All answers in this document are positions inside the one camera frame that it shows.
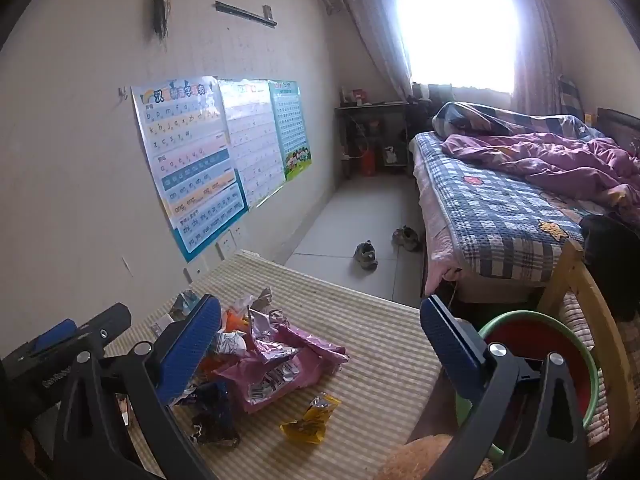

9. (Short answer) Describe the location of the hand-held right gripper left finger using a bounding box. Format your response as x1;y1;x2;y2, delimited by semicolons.
52;294;226;480

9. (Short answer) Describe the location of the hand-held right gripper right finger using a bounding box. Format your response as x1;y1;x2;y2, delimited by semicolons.
419;294;591;480

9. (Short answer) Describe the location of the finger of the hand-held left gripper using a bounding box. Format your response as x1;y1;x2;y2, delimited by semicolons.
30;302;133;363

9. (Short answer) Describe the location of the orange wrapper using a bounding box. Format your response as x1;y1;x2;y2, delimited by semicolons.
220;307;251;335

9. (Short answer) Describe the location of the dark blue wrapper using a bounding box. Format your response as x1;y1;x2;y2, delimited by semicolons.
170;380;242;450

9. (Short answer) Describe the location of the silver wrapper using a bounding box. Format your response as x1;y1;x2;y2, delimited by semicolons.
220;287;293;361

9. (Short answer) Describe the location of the red bin with green rim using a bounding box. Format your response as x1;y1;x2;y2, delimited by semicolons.
452;310;601;463

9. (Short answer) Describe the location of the pink wrapper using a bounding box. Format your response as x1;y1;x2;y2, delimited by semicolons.
214;345;328;414
270;322;351;373

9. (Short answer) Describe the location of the small yellow foil wrapper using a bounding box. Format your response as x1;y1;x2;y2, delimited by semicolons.
279;393;343;446

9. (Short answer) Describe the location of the small blue white packet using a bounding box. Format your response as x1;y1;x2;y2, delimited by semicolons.
169;290;202;322

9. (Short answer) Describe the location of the pink bed skirt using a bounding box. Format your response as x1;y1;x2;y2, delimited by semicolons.
417;175;463;297

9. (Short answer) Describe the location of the brown fluffy cushion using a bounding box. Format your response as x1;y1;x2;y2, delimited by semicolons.
387;434;496;480

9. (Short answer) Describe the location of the grey shoe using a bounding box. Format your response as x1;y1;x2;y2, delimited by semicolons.
391;226;421;252
353;240;379;271

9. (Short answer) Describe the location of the brown checked mattress cover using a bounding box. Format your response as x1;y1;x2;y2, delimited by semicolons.
557;290;633;448

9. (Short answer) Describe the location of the bed with plaid sheet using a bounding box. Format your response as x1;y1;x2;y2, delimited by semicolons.
410;130;588;281

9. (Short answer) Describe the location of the black cloth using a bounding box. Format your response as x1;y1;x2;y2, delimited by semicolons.
579;214;640;322

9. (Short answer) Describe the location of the purple duvet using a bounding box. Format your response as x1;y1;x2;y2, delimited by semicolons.
442;132;640;213

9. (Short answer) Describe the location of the blue patterned duvet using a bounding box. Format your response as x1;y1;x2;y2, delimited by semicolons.
432;101;603;139

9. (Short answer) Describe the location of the dark desk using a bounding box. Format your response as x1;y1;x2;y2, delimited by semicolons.
334;101;416;178

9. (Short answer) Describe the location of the striped pillow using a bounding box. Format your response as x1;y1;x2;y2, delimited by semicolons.
557;75;586;118

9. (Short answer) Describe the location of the dark wooden headboard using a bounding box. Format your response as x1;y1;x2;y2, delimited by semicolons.
596;107;640;153

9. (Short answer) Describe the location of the pink curtain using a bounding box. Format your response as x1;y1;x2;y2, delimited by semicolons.
510;0;561;113
334;0;416;103

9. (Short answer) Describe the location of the bright window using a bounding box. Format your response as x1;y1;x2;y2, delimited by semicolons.
396;0;521;95

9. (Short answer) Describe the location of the wooden chair frame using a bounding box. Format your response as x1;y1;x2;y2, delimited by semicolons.
536;239;640;461

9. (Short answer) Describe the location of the blue bordered wall poster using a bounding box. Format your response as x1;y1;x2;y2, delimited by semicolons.
131;76;250;264

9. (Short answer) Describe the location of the white wall poster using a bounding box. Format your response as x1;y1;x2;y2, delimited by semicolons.
218;78;287;209

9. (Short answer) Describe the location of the green wall poster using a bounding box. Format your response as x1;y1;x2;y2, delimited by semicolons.
268;80;314;183

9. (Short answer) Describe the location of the metal wall bracket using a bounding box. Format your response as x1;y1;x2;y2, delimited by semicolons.
215;1;278;29

